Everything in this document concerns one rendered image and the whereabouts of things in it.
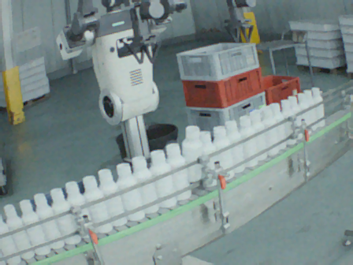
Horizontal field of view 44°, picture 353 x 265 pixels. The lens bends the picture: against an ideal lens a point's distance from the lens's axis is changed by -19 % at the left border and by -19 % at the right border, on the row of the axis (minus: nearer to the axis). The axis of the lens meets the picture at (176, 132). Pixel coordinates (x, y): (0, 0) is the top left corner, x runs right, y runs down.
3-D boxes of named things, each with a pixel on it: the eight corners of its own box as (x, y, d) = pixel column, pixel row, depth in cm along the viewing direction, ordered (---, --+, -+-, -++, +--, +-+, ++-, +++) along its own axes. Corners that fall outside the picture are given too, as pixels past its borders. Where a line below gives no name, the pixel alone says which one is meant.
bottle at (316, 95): (327, 125, 200) (323, 87, 196) (321, 128, 196) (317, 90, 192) (317, 123, 205) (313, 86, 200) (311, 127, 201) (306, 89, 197)
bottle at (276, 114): (287, 145, 186) (283, 102, 181) (284, 150, 180) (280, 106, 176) (273, 145, 188) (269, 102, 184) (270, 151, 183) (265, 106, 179)
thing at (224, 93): (223, 109, 398) (218, 80, 393) (183, 106, 427) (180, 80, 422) (265, 91, 438) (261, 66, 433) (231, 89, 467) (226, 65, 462)
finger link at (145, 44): (148, 65, 156) (143, 37, 153) (135, 66, 161) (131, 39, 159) (165, 61, 159) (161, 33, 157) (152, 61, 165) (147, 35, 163)
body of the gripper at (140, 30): (143, 41, 154) (140, 20, 152) (126, 43, 162) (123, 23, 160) (161, 37, 158) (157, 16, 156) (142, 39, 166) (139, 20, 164)
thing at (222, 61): (218, 80, 392) (213, 53, 386) (179, 80, 420) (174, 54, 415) (261, 67, 432) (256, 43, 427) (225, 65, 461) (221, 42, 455)
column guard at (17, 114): (12, 125, 854) (4, 71, 826) (7, 124, 885) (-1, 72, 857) (27, 119, 877) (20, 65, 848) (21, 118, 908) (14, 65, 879)
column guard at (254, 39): (254, 55, 1145) (244, 13, 1116) (243, 54, 1175) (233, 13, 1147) (264, 53, 1167) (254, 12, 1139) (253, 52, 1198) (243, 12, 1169)
